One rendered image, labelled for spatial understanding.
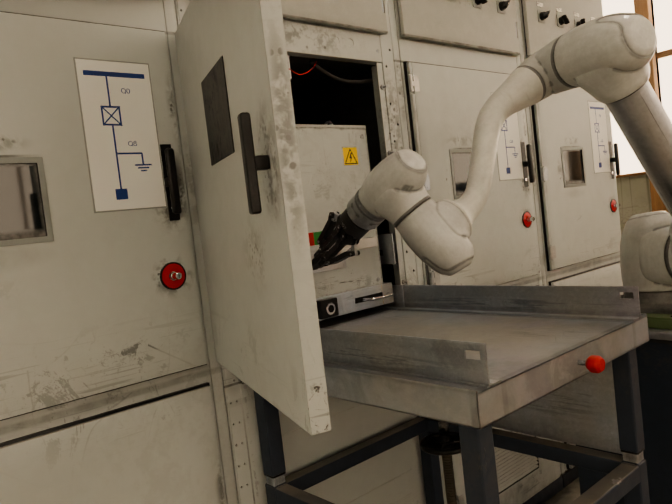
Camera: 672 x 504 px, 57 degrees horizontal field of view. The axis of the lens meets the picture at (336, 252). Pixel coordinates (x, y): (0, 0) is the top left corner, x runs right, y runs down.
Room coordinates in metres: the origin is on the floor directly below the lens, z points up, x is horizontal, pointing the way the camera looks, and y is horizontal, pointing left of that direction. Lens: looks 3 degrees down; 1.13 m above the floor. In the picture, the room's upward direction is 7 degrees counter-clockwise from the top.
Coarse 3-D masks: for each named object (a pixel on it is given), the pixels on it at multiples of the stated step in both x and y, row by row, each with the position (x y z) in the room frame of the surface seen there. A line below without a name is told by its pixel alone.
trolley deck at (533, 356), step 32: (384, 320) 1.63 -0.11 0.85; (416, 320) 1.57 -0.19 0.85; (448, 320) 1.52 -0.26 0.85; (480, 320) 1.47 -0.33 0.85; (512, 320) 1.43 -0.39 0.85; (544, 320) 1.39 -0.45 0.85; (576, 320) 1.35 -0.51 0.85; (608, 320) 1.31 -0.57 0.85; (640, 320) 1.29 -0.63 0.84; (512, 352) 1.13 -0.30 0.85; (544, 352) 1.10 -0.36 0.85; (576, 352) 1.11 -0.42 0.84; (608, 352) 1.19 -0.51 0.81; (352, 384) 1.12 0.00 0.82; (384, 384) 1.05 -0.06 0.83; (416, 384) 1.00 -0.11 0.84; (448, 384) 0.97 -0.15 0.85; (512, 384) 0.97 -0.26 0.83; (544, 384) 1.03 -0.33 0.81; (448, 416) 0.95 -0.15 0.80; (480, 416) 0.91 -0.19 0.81
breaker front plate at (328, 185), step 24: (312, 144) 1.68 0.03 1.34; (336, 144) 1.73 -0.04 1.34; (360, 144) 1.80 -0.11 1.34; (312, 168) 1.67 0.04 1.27; (336, 168) 1.73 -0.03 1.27; (360, 168) 1.79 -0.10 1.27; (312, 192) 1.66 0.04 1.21; (336, 192) 1.72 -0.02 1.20; (312, 216) 1.66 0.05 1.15; (336, 264) 1.70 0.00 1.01; (360, 264) 1.76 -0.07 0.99; (336, 288) 1.69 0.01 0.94; (360, 288) 1.75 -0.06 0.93
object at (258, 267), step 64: (192, 0) 1.19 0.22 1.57; (256, 0) 0.83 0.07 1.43; (192, 64) 1.25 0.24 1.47; (256, 64) 0.87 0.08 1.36; (192, 128) 1.33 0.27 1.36; (256, 128) 0.90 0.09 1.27; (256, 192) 0.85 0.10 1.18; (256, 256) 0.98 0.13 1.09; (256, 320) 1.02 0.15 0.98; (256, 384) 1.07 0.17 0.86; (320, 384) 0.83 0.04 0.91
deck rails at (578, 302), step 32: (416, 288) 1.76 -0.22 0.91; (448, 288) 1.67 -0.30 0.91; (480, 288) 1.59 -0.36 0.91; (512, 288) 1.52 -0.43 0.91; (544, 288) 1.45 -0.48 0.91; (576, 288) 1.39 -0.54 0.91; (608, 288) 1.34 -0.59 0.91; (352, 352) 1.16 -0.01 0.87; (384, 352) 1.09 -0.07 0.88; (416, 352) 1.03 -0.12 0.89; (448, 352) 0.98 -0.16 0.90; (480, 352) 0.93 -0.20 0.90; (480, 384) 0.94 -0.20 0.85
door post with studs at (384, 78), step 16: (384, 0) 1.84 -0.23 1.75; (384, 48) 1.83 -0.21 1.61; (384, 64) 1.82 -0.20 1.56; (384, 80) 1.82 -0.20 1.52; (384, 96) 1.82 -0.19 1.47; (384, 112) 1.81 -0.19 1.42; (384, 128) 1.81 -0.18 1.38; (384, 144) 1.84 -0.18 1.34; (400, 144) 1.84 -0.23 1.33; (400, 240) 1.82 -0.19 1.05; (400, 256) 1.81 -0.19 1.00; (400, 272) 1.81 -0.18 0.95
